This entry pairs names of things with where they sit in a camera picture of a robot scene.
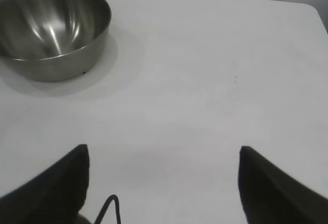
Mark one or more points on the stainless steel mixing bowl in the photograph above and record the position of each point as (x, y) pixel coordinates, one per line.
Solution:
(51, 62)

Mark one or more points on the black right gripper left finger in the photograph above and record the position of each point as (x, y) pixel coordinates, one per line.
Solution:
(46, 198)

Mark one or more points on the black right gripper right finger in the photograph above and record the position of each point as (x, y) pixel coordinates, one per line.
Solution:
(276, 198)

